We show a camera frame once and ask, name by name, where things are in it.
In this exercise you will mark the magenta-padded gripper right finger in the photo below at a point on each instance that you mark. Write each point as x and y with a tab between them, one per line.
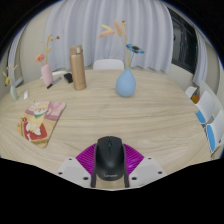
146	168

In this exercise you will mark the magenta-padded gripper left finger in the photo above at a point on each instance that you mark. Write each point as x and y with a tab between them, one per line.
75	170

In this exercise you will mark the black computer mouse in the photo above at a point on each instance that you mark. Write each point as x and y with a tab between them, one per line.
109	158

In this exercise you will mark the printed cartoon mouse pad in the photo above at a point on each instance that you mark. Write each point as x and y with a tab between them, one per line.
38	121

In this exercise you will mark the blue and white chairs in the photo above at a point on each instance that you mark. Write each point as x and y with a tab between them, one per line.
215	131

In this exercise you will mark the blue vase with dried flowers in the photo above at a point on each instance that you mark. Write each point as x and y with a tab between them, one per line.
125	84

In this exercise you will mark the dark pen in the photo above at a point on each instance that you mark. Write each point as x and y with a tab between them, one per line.
54	82

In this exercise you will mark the small black case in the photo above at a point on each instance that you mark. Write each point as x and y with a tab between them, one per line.
68	78

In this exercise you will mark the green vase with dried flowers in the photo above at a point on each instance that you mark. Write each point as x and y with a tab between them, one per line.
14	93

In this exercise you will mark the white chair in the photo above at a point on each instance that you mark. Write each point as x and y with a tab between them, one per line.
60	72
108	64

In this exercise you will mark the pink vase with dried flowers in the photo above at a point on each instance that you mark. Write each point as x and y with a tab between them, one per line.
47	75

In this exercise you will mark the tan metal drink bottle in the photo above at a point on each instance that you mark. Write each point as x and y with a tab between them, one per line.
78	70

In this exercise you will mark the narrow white curtain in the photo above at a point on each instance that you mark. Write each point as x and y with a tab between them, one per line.
201	60
15	56

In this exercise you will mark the dark framed window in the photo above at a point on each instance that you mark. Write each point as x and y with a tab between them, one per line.
183	43

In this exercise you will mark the wide white curtain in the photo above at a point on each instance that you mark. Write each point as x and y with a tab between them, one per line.
100	20

